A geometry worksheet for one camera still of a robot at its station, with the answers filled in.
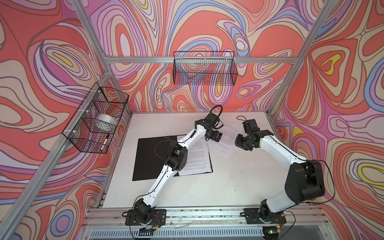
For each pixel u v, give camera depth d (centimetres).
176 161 66
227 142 104
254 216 73
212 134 92
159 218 72
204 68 96
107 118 74
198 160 94
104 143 72
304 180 44
